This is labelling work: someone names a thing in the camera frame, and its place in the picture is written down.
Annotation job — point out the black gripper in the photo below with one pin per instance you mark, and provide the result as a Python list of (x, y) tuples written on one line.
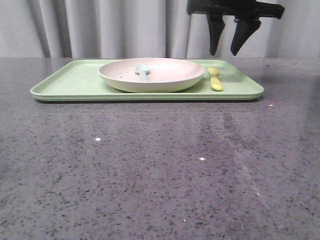
[(247, 13)]

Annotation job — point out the yellow plastic fork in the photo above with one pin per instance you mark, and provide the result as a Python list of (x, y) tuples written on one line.
[(215, 83)]

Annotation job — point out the light blue plastic spoon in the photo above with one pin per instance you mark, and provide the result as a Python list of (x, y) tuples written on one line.
[(142, 70)]

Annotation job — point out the light green plastic tray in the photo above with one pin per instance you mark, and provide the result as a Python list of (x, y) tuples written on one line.
[(79, 81)]

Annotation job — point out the grey pleated curtain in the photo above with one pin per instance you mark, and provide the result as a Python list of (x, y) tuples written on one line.
[(115, 29)]

